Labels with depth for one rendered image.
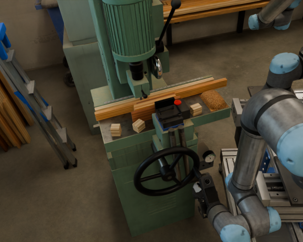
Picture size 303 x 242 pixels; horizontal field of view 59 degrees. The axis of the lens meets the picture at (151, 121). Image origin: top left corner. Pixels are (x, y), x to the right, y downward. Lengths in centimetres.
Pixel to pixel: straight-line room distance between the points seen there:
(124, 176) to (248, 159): 70
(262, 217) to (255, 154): 21
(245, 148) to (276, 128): 21
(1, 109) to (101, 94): 111
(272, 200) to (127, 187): 68
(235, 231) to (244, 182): 15
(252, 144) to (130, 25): 57
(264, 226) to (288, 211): 34
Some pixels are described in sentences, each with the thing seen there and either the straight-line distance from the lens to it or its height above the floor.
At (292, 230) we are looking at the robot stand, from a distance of 177.
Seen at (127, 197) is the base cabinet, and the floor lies 46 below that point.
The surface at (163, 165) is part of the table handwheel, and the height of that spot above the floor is 83.
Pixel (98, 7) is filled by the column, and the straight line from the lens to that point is 124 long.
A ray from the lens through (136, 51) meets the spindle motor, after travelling 104.
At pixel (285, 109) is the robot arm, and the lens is 64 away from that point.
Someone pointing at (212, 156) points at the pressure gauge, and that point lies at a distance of 139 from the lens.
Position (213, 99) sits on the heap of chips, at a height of 93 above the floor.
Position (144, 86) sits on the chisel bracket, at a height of 106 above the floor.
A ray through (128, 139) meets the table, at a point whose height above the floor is 89.
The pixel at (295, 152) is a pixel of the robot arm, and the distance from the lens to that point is 60.
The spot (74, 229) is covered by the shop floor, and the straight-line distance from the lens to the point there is 204.
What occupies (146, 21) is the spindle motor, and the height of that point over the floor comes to 134.
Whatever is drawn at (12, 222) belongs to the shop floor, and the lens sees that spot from 226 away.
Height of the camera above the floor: 173
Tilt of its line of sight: 42 degrees down
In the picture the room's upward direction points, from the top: 7 degrees counter-clockwise
